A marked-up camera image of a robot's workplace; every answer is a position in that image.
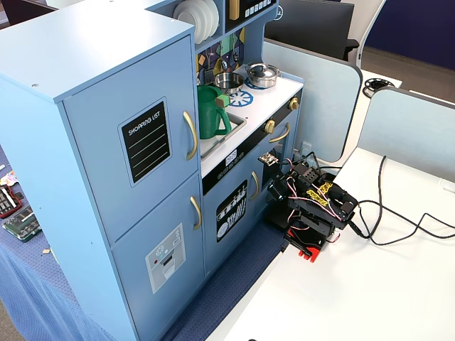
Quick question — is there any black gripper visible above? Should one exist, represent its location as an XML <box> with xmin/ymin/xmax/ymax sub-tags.
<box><xmin>262</xmin><ymin>173</ymin><xmax>291</xmax><ymax>229</ymax></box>

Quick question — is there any gold shopping list door handle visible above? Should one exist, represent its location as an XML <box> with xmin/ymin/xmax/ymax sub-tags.
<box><xmin>182</xmin><ymin>110</ymin><xmax>199</xmax><ymax>162</ymax></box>

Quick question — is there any cabinet door with shopping list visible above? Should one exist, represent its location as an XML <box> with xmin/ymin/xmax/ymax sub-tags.
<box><xmin>62</xmin><ymin>33</ymin><xmax>200</xmax><ymax>246</ymax></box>

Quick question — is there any blue oven door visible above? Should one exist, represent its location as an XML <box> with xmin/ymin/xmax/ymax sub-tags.
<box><xmin>261</xmin><ymin>110</ymin><xmax>300</xmax><ymax>200</ymax></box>

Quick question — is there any open steel pot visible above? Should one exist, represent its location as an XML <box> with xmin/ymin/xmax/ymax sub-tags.
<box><xmin>213</xmin><ymin>71</ymin><xmax>246</xmax><ymax>95</ymax></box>

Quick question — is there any cabinet door with dispenser print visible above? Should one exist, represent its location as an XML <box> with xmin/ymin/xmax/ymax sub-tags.
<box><xmin>109</xmin><ymin>173</ymin><xmax>207</xmax><ymax>340</ymax></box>

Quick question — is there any blue toy kitchen cabinet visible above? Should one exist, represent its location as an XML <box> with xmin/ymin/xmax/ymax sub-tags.
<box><xmin>0</xmin><ymin>0</ymin><xmax>305</xmax><ymax>341</ymax></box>

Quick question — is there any red table clamp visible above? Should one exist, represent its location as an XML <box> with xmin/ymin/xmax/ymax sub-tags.
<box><xmin>284</xmin><ymin>227</ymin><xmax>321</xmax><ymax>265</ymax></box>

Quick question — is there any grey toy sink basin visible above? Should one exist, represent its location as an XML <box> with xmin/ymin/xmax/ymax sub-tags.
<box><xmin>199</xmin><ymin>111</ymin><xmax>247</xmax><ymax>161</ymax></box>

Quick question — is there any large light blue desk divider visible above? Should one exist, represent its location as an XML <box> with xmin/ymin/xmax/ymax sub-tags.
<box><xmin>262</xmin><ymin>38</ymin><xmax>364</xmax><ymax>165</ymax></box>

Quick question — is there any green plastic pitcher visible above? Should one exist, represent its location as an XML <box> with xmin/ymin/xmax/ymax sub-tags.
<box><xmin>197</xmin><ymin>85</ymin><xmax>233</xmax><ymax>141</ymax></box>

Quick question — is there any steel pot with lid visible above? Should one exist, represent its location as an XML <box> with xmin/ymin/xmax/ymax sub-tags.
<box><xmin>245</xmin><ymin>63</ymin><xmax>282</xmax><ymax>90</ymax></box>

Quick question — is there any small light blue desk divider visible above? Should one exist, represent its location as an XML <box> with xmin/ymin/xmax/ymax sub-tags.
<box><xmin>340</xmin><ymin>86</ymin><xmax>455</xmax><ymax>186</ymax></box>

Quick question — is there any black tape spool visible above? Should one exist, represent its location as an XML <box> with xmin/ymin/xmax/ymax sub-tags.
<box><xmin>362</xmin><ymin>77</ymin><xmax>397</xmax><ymax>98</ymax></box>

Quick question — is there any black office chair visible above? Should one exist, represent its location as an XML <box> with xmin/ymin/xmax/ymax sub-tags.
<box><xmin>342</xmin><ymin>38</ymin><xmax>361</xmax><ymax>63</ymax></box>

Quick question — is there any black toy microwave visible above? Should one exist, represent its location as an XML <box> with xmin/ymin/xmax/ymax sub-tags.
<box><xmin>225</xmin><ymin>0</ymin><xmax>279</xmax><ymax>33</ymax></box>

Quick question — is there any white plate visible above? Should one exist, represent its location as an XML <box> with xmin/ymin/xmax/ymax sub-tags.
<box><xmin>173</xmin><ymin>1</ymin><xmax>204</xmax><ymax>36</ymax></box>
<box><xmin>204</xmin><ymin>0</ymin><xmax>220</xmax><ymax>38</ymax></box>
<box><xmin>184</xmin><ymin>0</ymin><xmax>213</xmax><ymax>43</ymax></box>

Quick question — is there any clear screwdriver bit box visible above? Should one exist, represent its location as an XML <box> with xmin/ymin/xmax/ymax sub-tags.
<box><xmin>2</xmin><ymin>206</ymin><xmax>41</xmax><ymax>244</ymax></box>

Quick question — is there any black and red tool case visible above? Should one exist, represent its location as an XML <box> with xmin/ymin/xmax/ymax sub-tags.
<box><xmin>0</xmin><ymin>184</ymin><xmax>26</xmax><ymax>220</ymax></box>

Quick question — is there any gold dishwasher door handle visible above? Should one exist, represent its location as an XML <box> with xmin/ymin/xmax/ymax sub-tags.
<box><xmin>249</xmin><ymin>170</ymin><xmax>260</xmax><ymax>201</ymax></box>

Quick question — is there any gold oven door handle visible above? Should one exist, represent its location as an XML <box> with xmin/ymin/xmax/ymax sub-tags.
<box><xmin>268</xmin><ymin>122</ymin><xmax>291</xmax><ymax>144</ymax></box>

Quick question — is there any gold dispenser door handle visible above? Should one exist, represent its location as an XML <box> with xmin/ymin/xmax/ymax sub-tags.
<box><xmin>189</xmin><ymin>195</ymin><xmax>203</xmax><ymax>231</ymax></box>

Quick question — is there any black power cable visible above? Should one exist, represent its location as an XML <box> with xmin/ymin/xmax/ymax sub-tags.
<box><xmin>349</xmin><ymin>154</ymin><xmax>455</xmax><ymax>247</ymax></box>

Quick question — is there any black data cable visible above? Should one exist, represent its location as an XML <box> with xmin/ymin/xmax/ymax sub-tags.
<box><xmin>356</xmin><ymin>200</ymin><xmax>455</xmax><ymax>239</ymax></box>

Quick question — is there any white curved frame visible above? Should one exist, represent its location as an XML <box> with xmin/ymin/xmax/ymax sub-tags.
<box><xmin>355</xmin><ymin>0</ymin><xmax>388</xmax><ymax>70</ymax></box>

